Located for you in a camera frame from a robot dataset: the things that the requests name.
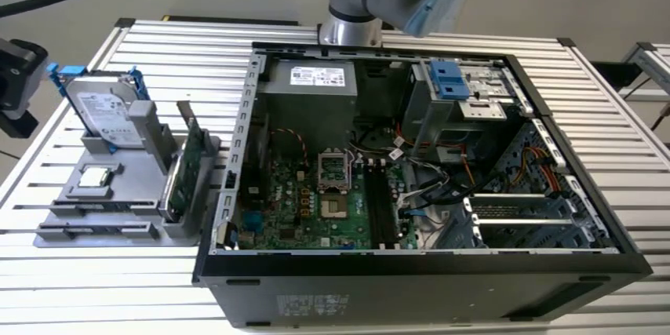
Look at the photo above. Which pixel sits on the blue RAM stick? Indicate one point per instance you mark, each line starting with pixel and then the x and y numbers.
pixel 98 230

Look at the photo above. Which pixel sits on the black RAM slot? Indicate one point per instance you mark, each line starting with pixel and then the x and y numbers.
pixel 376 205
pixel 389 205
pixel 381 205
pixel 369 205

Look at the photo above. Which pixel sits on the grey power supply unit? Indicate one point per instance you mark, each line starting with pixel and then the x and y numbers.
pixel 308 115

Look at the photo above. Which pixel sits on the CPU socket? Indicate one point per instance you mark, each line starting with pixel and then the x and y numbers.
pixel 333 206

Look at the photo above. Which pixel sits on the green motherboard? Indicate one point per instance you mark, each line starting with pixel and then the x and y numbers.
pixel 335 233

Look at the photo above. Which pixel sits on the blue plastic drive carrier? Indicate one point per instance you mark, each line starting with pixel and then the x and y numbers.
pixel 447 80

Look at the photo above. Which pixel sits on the green graphics card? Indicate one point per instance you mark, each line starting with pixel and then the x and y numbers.
pixel 185 178

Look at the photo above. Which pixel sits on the grey parts rack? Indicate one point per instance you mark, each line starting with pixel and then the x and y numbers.
pixel 130 190

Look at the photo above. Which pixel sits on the metal disk bay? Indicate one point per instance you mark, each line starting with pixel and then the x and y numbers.
pixel 523 220

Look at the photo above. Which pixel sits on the black PC case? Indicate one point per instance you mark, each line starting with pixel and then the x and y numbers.
pixel 417 299

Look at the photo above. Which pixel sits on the hard disk in blue carrier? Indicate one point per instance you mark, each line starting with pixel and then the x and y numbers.
pixel 98 111

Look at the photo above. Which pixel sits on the silver CPU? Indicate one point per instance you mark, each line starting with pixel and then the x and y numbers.
pixel 93 178

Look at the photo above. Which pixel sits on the aluminium slatted side table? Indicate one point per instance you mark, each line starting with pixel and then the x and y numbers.
pixel 651 56

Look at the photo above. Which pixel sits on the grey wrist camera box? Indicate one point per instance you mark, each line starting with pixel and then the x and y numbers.
pixel 20 84

